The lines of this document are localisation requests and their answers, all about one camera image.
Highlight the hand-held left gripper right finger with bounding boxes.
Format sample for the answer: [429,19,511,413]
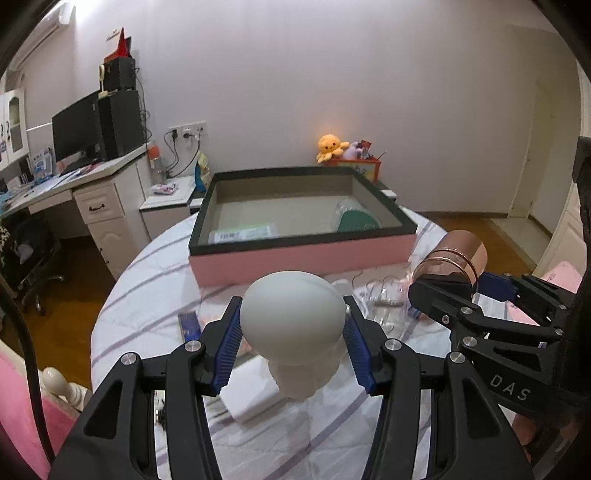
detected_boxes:
[342,294,536,480]

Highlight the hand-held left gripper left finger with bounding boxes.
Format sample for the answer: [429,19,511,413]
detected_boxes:
[48,295,245,480]

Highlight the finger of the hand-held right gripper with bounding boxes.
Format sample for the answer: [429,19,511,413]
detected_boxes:
[409,278,563,358]
[482,272,578,326]

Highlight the rose gold metal cylinder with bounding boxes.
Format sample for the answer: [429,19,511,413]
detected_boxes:
[412,229,489,296]

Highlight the white mushroom-shaped figure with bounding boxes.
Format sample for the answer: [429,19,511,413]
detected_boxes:
[239,270,348,401]

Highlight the pink box with black rim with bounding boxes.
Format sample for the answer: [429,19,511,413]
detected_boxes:
[188,166,419,288]

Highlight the blue strip packet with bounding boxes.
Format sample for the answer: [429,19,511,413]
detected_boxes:
[178,311,204,342]

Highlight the white flat box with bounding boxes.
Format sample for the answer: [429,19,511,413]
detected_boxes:
[219,355,280,423]

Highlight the clear plastic tray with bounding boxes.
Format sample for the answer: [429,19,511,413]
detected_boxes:
[351,272,416,333]

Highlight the pink cloth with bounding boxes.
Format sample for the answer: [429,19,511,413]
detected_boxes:
[539,261,585,295]

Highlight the white striped tablecloth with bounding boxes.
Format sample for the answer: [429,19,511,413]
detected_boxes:
[90,208,546,480]

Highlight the clear container with green lid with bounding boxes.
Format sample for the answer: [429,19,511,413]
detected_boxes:
[331,200,383,233]

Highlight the clear packet with white label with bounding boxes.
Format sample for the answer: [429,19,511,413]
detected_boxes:
[208,222,280,244]

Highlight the white door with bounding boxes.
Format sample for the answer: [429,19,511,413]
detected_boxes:
[508,78,555,220]

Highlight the low white cabinet black top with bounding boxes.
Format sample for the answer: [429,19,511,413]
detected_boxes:
[139,178,402,241]

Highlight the orange storage box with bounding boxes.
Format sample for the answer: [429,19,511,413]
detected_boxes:
[330,157,382,183]

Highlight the yellow snack bag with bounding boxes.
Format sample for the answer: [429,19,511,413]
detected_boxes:
[194,152,213,192]

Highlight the white desk with drawers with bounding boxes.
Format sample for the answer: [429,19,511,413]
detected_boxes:
[0,148,153,280]

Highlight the yellow octopus plush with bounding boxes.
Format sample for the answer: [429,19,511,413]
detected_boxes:
[316,134,350,163]

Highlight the bottle with orange cap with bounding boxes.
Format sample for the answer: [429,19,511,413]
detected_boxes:
[148,141,166,183]

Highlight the pink upholstered furniture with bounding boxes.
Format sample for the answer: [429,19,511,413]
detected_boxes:
[0,342,84,480]

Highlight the black office chair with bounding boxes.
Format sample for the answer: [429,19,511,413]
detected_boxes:
[0,215,65,317]

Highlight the papers on desk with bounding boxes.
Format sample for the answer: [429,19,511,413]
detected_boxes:
[0,166,100,204]

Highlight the black computer tower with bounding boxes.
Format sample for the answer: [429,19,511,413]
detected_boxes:
[97,89,146,161]

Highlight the blue and white boxes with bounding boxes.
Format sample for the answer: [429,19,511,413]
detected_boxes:
[28,148,54,181]

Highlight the black computer monitor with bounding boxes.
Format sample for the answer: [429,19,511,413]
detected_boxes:
[52,90,103,169]

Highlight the black speaker box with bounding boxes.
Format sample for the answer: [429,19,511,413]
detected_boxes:
[102,56,138,92]

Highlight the white glass-door cabinet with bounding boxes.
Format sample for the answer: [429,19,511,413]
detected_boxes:
[0,85,28,174]

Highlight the red paper item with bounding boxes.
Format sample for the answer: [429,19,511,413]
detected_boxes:
[104,28,134,61]

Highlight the white air conditioner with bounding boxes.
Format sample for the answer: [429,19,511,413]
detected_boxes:
[39,0,75,33]

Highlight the white turned wooden post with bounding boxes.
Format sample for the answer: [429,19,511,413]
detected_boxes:
[41,367,93,411]

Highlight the black cable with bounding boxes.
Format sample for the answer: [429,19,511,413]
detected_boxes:
[0,295,56,467]

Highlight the white wall power strip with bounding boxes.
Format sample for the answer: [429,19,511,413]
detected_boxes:
[168,121,207,140]

